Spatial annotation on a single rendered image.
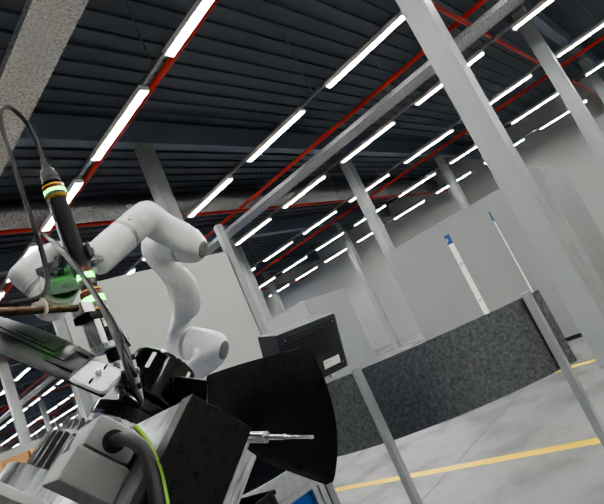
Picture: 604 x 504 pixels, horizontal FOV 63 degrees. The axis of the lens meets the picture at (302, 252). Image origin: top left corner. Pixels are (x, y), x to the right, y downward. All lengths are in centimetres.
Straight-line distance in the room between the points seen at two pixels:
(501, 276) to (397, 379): 439
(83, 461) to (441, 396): 231
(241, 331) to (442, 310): 455
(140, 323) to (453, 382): 175
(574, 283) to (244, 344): 302
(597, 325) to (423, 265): 302
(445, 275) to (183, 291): 588
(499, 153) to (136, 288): 347
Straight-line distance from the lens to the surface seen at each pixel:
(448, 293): 729
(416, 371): 273
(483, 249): 700
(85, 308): 102
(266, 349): 163
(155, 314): 308
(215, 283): 330
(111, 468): 59
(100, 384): 95
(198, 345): 175
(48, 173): 116
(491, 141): 509
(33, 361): 95
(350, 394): 286
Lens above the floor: 113
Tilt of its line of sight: 11 degrees up
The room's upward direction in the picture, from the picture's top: 24 degrees counter-clockwise
